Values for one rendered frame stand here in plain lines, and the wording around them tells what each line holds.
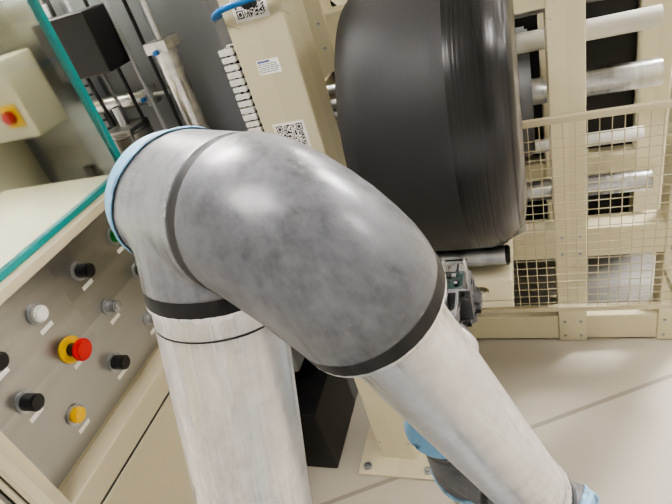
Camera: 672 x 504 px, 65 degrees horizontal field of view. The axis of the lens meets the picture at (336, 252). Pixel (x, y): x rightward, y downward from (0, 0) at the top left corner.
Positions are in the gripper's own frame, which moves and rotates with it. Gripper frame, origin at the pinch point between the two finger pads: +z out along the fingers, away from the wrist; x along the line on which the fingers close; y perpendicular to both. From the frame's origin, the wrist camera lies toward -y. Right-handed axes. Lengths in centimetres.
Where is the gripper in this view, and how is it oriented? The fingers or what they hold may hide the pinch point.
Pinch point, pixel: (458, 272)
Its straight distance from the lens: 99.2
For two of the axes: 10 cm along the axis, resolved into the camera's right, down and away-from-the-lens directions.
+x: -9.3, 0.7, 3.5
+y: -2.6, -8.0, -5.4
